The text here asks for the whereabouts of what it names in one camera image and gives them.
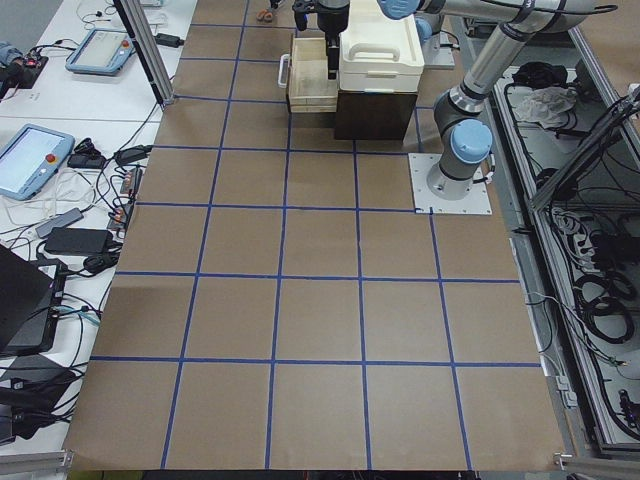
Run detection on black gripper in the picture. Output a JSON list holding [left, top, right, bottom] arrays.
[[292, 0, 315, 30], [317, 0, 350, 80]]

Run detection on grey orange scissors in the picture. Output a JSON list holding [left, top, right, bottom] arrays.
[[256, 0, 281, 23]]

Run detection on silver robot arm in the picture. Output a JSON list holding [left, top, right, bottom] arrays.
[[292, 0, 442, 46], [378, 1, 618, 193]]

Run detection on light wooden drawer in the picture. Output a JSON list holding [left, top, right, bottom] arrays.
[[286, 38, 338, 113]]

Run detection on dark brown drawer cabinet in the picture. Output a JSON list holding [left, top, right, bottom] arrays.
[[334, 90, 418, 140]]

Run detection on white plastic tray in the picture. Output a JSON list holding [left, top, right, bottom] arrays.
[[338, 1, 424, 93]]

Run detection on black power adapter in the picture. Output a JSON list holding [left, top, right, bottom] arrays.
[[154, 33, 184, 48]]

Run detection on far blue teach pendant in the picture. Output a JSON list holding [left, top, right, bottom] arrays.
[[65, 28, 133, 76]]

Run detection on blue teach pendant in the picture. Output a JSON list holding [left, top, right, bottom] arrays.
[[1, 124, 75, 201], [65, 28, 133, 76]]

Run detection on crumpled white cloth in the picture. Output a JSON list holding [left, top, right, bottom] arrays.
[[514, 86, 578, 129]]

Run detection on near blue teach pendant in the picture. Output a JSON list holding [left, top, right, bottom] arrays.
[[1, 124, 75, 201]]

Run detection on grey usb hub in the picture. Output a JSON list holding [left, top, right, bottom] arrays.
[[35, 208, 84, 239]]

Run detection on black power brick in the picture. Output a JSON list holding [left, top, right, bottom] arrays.
[[44, 227, 113, 256]]

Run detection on black laptop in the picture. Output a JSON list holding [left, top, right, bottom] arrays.
[[1, 247, 66, 357]]

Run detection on white drawer handle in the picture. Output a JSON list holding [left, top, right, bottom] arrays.
[[277, 53, 291, 89]]

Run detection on aluminium frame post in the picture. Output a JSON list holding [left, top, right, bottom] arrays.
[[113, 0, 174, 109]]

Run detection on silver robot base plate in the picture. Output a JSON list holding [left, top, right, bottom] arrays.
[[408, 153, 492, 215]]

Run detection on right aluminium frame bar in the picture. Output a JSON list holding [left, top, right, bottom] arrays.
[[530, 89, 639, 211]]

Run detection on coiled black cables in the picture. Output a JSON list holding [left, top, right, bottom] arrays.
[[569, 272, 639, 346]]

